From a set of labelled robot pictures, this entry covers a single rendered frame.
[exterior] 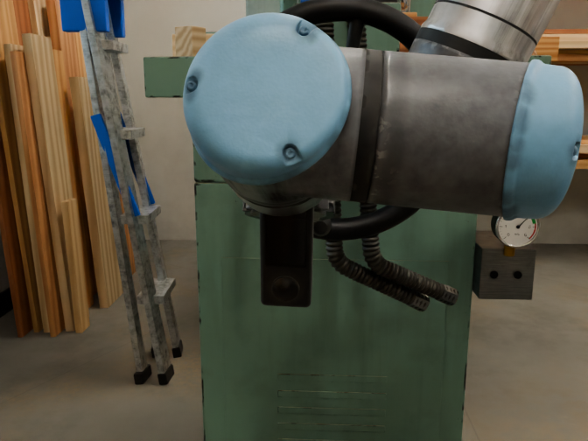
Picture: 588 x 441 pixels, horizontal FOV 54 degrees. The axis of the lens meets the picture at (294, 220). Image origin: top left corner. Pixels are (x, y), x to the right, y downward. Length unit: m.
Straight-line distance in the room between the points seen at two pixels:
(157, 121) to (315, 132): 3.14
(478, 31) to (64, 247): 1.91
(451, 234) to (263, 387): 0.40
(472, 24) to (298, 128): 0.20
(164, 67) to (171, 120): 2.50
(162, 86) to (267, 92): 0.62
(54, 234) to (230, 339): 1.31
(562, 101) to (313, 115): 0.13
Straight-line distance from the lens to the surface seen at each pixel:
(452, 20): 0.46
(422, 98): 0.31
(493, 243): 0.94
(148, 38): 3.44
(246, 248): 0.92
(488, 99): 0.32
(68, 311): 2.26
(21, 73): 2.13
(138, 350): 1.81
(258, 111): 0.30
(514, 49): 0.47
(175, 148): 3.41
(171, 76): 0.91
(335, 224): 0.71
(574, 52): 3.05
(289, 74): 0.30
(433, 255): 0.93
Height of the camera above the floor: 0.84
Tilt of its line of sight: 12 degrees down
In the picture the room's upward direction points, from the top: straight up
